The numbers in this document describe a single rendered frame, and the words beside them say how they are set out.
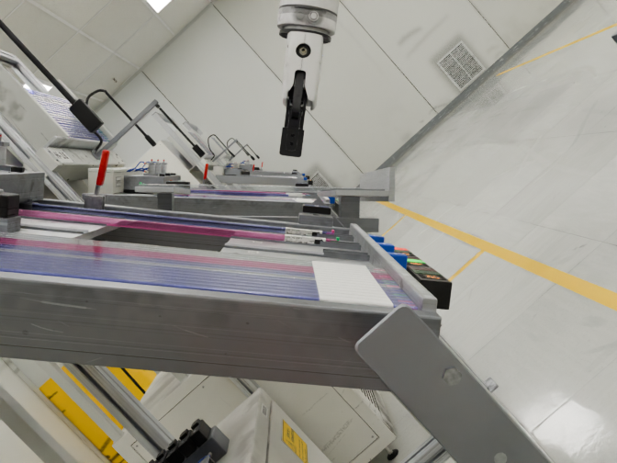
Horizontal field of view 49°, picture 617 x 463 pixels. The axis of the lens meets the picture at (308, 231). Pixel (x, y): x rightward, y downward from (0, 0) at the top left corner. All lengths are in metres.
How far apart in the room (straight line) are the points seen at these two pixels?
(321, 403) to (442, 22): 7.30
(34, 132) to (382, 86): 6.86
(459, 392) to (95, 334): 0.27
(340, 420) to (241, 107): 6.84
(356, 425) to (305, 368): 1.59
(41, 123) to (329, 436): 1.27
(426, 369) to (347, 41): 8.32
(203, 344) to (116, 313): 0.07
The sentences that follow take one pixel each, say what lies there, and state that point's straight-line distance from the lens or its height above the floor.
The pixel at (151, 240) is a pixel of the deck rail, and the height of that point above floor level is 0.95.
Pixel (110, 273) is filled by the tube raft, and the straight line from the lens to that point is 0.59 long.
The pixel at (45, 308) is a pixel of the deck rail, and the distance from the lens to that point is 0.55.
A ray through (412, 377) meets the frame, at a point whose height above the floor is 0.72.
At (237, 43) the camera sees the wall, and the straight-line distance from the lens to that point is 8.74.
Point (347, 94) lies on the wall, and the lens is 8.67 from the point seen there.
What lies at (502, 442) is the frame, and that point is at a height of 0.64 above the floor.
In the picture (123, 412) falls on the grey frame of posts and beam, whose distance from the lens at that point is 1.33.
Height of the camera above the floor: 0.88
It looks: 5 degrees down
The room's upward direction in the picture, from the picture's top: 42 degrees counter-clockwise
